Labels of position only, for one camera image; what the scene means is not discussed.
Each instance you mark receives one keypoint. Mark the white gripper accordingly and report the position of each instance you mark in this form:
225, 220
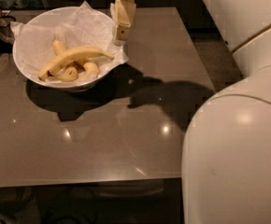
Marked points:
122, 14

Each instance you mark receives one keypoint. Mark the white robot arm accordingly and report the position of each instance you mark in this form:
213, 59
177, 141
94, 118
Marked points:
226, 157

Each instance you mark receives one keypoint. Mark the white bowl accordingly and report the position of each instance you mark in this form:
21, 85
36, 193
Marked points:
67, 84

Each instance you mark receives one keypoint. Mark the right curved banana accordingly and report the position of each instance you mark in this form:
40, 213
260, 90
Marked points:
91, 70

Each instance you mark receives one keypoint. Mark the back banana under top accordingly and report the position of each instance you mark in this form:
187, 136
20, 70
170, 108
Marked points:
67, 73

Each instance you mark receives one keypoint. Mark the white paper liner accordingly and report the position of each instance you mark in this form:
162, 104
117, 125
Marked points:
79, 28

